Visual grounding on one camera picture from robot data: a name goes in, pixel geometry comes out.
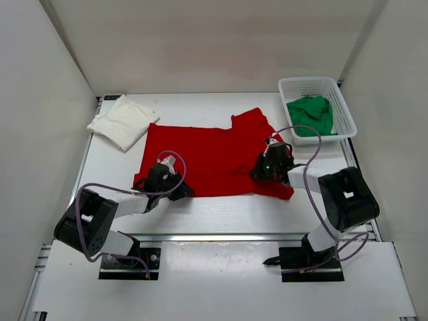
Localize green item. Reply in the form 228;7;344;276
287;96;336;137

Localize black label on table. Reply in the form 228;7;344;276
104;95;120;101

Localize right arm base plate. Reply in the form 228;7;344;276
263;247;345;283

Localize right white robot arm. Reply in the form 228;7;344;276
250;137;380;271

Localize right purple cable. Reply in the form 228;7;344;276
263;124;370;275

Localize white t shirt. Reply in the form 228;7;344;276
87;95;160;152

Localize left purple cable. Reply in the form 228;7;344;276
75;150;188;280

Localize purple cable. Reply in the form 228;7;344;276
263;124;370;275
75;150;188;280

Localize red t shirt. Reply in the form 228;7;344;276
133;108;294;201

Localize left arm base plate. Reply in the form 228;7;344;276
98;245;161;281

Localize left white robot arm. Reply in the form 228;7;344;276
54;150;194;268

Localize white plastic basket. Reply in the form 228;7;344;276
278;76;357;145

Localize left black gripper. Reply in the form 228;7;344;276
157;171;195;201

